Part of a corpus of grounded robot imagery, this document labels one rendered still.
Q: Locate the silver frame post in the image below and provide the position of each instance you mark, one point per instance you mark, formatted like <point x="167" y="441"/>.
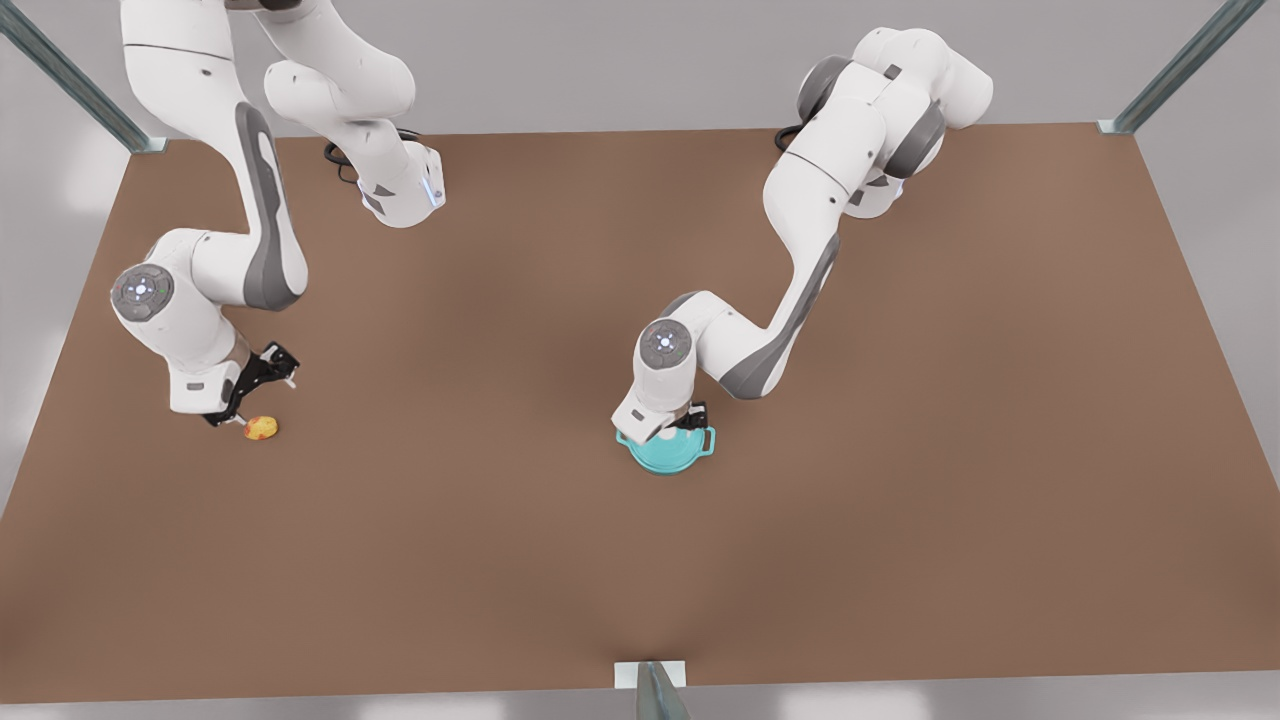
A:
<point x="655" y="690"/>
<point x="70" y="75"/>
<point x="1180" y="65"/>

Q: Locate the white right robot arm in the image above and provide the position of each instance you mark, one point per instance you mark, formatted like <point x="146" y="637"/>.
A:
<point x="265" y="215"/>

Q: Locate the yellow red potato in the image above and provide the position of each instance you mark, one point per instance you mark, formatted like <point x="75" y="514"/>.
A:
<point x="262" y="428"/>

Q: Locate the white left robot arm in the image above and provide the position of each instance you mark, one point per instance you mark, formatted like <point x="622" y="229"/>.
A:
<point x="810" y="200"/>

